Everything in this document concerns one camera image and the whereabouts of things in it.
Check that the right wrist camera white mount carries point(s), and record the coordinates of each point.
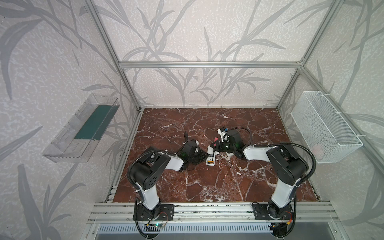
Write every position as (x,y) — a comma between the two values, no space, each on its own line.
(223,134)

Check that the red white remote control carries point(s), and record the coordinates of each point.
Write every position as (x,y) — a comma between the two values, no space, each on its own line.
(211,154)

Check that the clear plastic wall bin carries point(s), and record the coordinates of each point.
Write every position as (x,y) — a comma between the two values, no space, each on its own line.
(79,138)

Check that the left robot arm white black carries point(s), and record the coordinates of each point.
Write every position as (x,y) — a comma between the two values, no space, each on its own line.
(147,169)

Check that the white wire mesh basket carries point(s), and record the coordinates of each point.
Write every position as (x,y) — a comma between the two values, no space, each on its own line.
(325,131)

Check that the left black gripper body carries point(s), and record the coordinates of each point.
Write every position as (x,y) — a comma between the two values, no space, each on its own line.
(199,152)

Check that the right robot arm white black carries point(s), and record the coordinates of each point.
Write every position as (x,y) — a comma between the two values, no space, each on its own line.
(293,164)

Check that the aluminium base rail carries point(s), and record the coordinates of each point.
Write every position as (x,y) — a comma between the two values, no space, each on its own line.
(221,212)

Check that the aluminium frame crossbar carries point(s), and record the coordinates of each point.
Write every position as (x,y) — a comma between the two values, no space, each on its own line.
(152,65)

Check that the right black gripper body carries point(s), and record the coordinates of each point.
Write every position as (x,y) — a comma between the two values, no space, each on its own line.
(221,147)

